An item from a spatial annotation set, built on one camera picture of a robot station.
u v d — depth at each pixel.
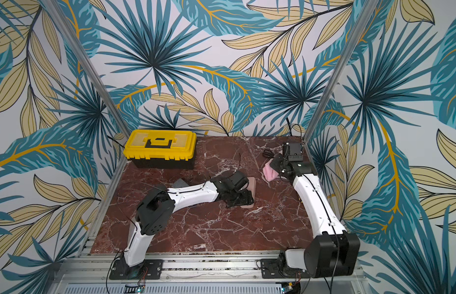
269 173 0.79
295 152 0.60
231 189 0.70
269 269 0.73
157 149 0.93
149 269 0.73
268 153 1.13
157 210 0.52
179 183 0.96
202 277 0.73
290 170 0.56
